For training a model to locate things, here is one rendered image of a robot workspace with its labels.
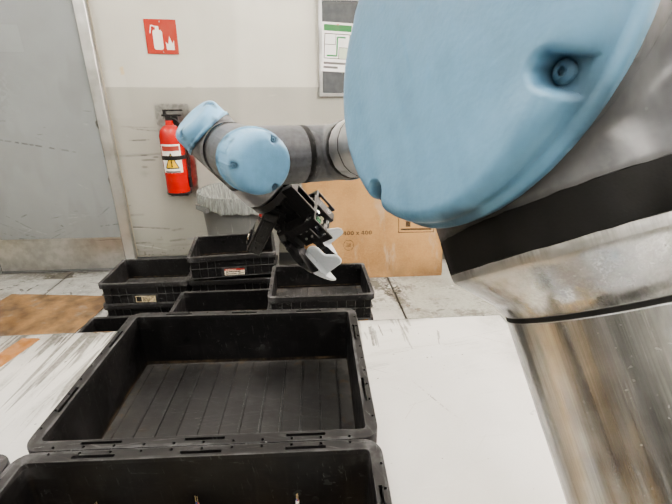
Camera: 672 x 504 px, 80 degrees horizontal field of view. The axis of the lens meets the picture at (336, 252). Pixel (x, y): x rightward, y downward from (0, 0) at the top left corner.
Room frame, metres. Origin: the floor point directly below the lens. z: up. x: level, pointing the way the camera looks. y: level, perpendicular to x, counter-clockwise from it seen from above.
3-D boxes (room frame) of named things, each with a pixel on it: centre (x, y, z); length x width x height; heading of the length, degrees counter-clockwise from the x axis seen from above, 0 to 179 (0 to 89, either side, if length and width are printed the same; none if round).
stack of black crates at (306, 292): (1.47, 0.06, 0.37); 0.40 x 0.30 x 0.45; 95
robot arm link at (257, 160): (0.51, 0.10, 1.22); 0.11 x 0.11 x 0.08; 31
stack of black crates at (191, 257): (1.84, 0.50, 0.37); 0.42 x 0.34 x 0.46; 95
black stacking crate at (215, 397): (0.49, 0.16, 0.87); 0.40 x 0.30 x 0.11; 93
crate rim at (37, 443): (0.49, 0.16, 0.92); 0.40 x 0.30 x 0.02; 93
